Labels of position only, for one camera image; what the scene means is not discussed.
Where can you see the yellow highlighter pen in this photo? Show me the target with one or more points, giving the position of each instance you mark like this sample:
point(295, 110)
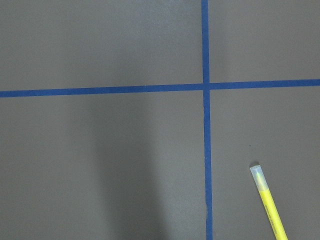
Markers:
point(268, 202)

